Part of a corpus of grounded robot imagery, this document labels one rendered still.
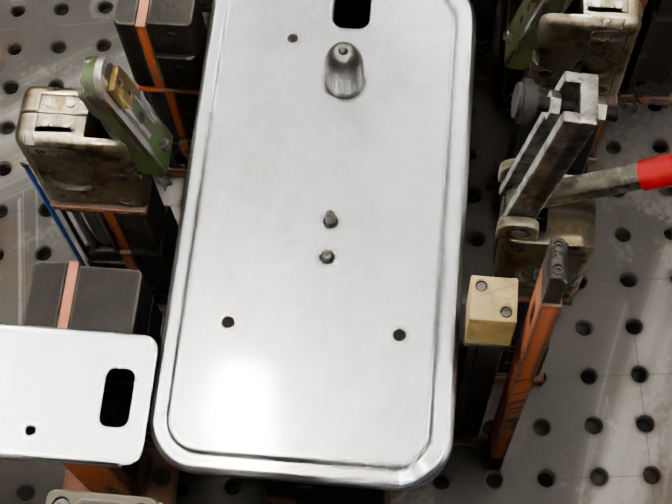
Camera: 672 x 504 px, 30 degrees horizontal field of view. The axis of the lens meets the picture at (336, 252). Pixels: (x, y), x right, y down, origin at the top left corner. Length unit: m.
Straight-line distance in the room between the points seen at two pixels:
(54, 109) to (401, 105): 0.28
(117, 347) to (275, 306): 0.12
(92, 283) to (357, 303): 0.21
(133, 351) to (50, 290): 0.10
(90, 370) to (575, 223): 0.38
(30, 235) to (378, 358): 0.53
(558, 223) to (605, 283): 0.37
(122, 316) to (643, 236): 0.58
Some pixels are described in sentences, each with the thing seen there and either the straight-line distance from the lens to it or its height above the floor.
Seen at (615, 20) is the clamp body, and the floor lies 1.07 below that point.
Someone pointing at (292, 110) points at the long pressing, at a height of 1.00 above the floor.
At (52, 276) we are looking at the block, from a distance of 1.02.
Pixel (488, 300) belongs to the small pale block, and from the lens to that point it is 0.89.
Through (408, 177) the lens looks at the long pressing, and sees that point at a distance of 0.99.
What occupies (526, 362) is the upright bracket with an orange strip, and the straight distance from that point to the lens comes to 0.90.
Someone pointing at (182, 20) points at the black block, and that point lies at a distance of 1.09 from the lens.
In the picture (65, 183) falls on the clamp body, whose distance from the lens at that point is 1.07.
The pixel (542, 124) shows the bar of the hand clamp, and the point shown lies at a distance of 0.84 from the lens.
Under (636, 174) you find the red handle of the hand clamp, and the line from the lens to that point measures 0.88.
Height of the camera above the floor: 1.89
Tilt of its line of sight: 67 degrees down
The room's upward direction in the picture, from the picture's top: 5 degrees counter-clockwise
